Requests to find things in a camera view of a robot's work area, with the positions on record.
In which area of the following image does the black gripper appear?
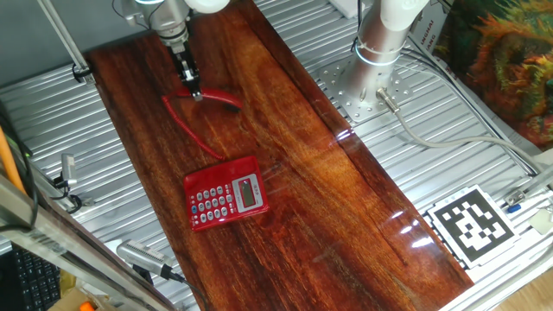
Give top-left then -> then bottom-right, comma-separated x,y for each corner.
169,41 -> 204,103

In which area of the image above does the red telephone handset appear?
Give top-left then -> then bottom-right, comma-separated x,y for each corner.
175,86 -> 244,114

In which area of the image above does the red telephone base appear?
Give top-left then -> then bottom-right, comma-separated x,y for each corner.
182,155 -> 271,233

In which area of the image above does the metal clamp tool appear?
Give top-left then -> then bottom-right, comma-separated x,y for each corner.
60,153 -> 79,187

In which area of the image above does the glossy wood-grain board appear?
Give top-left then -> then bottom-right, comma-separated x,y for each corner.
85,0 -> 475,311

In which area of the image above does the orange pole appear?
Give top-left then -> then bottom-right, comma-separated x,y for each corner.
0,127 -> 27,195

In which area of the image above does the brown cardboard box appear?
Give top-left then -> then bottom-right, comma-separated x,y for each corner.
47,284 -> 113,311

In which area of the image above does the black computer keyboard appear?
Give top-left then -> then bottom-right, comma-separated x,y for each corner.
10,245 -> 61,311

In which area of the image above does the black white fiducial marker board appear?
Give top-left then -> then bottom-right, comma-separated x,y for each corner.
425,184 -> 522,270

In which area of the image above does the colourful painted poster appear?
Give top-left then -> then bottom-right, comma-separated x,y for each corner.
431,0 -> 553,150

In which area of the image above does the white square pad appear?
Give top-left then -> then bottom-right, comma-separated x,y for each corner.
528,208 -> 553,236

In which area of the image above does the red coiled telephone cord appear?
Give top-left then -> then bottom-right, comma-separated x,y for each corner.
162,92 -> 228,162

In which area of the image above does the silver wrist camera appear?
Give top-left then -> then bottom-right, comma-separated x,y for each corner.
120,0 -> 146,28

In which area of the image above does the aluminium frame pole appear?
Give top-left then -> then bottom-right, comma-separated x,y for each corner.
36,0 -> 95,84

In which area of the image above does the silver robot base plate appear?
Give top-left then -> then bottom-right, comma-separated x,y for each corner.
317,55 -> 414,124

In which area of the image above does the silver camera with grille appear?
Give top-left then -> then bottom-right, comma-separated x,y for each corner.
115,239 -> 175,280

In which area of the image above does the grey cable with metal connector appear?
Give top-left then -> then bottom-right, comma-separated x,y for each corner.
375,87 -> 553,174

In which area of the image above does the aluminium frame beam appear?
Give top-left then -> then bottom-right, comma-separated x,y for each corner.
0,172 -> 178,311

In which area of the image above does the small metal corner bracket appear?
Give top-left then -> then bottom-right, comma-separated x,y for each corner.
504,188 -> 526,207

